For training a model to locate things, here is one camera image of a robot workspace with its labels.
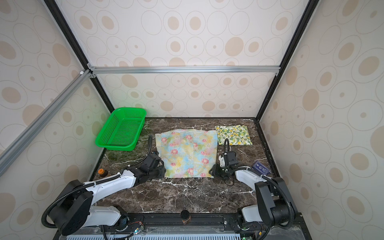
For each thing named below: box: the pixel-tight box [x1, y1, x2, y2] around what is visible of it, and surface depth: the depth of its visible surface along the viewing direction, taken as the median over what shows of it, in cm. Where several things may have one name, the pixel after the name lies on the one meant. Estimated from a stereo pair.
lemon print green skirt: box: [214, 125, 253, 146], surface depth 111 cm
